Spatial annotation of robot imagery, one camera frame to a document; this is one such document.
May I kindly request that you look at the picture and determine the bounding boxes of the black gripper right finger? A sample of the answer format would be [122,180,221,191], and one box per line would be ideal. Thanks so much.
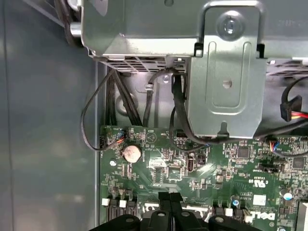
[171,192,251,231]

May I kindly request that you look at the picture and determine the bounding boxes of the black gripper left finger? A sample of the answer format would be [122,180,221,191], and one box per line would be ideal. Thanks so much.
[89,192,172,231]

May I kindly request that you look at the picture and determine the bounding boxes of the green motherboard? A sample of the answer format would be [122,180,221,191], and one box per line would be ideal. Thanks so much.
[100,124,308,231]

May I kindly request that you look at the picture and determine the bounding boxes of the silver coin battery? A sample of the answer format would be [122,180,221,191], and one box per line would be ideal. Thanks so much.
[123,144,142,163]

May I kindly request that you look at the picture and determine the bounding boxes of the black PC case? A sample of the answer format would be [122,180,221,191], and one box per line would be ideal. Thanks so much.
[0,0,308,231]

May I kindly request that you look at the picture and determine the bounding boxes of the black power connector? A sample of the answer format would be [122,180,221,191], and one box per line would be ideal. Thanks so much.
[280,94,303,123]

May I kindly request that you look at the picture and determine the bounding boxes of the silver metal drive cage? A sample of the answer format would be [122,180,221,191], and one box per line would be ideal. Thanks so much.
[80,0,268,141]

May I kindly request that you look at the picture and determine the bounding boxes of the black cable with clip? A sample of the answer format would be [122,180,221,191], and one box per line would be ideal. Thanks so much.
[143,68,175,126]

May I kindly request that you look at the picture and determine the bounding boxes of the thick black cable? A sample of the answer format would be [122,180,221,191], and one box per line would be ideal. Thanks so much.
[169,72,308,146]

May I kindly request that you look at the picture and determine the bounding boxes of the thin black wire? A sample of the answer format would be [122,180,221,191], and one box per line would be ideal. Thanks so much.
[80,71,127,152]

